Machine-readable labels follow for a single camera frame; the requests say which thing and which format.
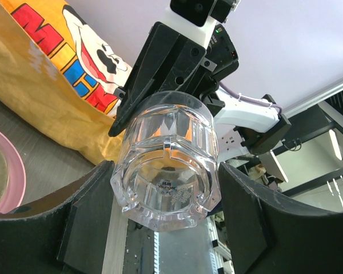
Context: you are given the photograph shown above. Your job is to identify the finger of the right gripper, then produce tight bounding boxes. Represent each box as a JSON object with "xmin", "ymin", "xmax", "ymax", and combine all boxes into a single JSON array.
[
  {"xmin": 149, "ymin": 37, "xmax": 206, "ymax": 95},
  {"xmin": 109, "ymin": 24, "xmax": 177, "ymax": 137}
]

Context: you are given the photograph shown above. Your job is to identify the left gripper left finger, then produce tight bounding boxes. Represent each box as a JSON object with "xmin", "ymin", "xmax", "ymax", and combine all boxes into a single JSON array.
[{"xmin": 0, "ymin": 161, "xmax": 114, "ymax": 273}]

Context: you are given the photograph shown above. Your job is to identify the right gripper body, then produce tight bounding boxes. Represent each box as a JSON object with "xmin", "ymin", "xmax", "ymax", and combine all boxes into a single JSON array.
[{"xmin": 148, "ymin": 21, "xmax": 241, "ymax": 103}]

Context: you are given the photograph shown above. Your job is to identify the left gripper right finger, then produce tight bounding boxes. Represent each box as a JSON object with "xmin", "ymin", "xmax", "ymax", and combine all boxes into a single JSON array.
[{"xmin": 218, "ymin": 163, "xmax": 343, "ymax": 273}]

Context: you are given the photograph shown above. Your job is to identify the pink plate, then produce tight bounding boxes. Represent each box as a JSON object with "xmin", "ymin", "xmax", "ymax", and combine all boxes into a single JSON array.
[{"xmin": 0, "ymin": 132, "xmax": 26, "ymax": 213}]

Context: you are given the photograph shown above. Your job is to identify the clear glass cup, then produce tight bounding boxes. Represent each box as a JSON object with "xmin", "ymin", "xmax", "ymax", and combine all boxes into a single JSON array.
[{"xmin": 110, "ymin": 91, "xmax": 221, "ymax": 232}]

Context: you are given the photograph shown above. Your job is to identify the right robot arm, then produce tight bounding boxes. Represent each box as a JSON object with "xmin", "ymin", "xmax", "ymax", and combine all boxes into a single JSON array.
[{"xmin": 109, "ymin": 22, "xmax": 291, "ymax": 159}]

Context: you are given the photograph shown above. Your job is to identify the orange cartoon pillow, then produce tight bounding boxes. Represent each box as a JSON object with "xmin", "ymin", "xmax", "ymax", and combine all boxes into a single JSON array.
[{"xmin": 0, "ymin": 1, "xmax": 131, "ymax": 164}]

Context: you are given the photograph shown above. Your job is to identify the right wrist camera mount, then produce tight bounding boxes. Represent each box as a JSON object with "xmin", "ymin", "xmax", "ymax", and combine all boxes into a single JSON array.
[{"xmin": 160, "ymin": 0, "xmax": 241, "ymax": 48}]

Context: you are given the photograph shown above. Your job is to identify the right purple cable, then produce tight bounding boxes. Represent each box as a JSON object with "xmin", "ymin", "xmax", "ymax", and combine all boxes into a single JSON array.
[{"xmin": 218, "ymin": 81, "xmax": 285, "ymax": 115}]

